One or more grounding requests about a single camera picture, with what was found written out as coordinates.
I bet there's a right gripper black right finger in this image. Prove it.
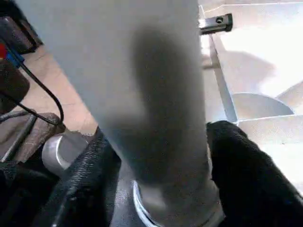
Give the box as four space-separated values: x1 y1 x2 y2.
205 120 303 227

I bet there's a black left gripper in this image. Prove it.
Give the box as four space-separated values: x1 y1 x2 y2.
198 13 234 36

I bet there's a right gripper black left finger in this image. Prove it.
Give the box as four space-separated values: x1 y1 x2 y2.
32 133 124 227

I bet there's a white plastic table leg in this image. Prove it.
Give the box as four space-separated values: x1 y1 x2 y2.
14 0 225 224

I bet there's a thin black loose cable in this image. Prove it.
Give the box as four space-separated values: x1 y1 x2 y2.
0 46 66 130

